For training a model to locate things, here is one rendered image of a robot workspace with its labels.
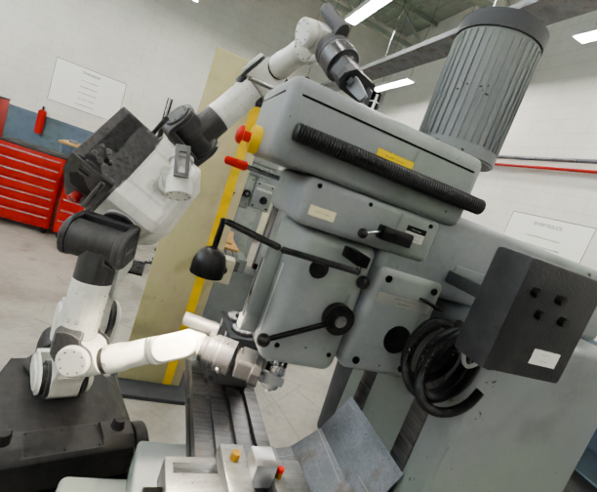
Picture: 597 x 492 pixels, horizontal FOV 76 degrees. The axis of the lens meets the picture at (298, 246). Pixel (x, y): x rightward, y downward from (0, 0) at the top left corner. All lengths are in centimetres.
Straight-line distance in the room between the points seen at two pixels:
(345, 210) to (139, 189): 55
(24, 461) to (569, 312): 157
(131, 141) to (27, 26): 940
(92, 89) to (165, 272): 770
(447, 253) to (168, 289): 210
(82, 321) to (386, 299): 72
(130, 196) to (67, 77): 915
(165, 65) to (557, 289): 959
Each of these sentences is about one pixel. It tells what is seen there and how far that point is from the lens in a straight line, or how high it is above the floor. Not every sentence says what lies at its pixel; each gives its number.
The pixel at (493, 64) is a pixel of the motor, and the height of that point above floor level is 209.
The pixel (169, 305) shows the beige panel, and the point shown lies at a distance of 278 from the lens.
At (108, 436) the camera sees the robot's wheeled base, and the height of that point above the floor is 61.
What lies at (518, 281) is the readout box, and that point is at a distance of 74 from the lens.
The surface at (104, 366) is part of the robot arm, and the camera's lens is 108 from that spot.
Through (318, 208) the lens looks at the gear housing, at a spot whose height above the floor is 167.
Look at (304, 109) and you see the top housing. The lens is 74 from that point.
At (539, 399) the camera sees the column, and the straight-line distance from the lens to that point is 117.
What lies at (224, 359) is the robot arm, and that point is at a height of 125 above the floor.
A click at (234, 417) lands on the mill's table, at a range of 134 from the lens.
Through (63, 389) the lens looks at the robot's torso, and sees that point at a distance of 177.
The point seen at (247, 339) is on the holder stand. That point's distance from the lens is 139.
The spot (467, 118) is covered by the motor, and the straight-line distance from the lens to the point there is 97.
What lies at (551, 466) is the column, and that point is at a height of 123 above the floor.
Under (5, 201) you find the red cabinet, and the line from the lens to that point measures 587.
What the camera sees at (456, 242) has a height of 170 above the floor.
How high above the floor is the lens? 171
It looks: 9 degrees down
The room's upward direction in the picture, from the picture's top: 20 degrees clockwise
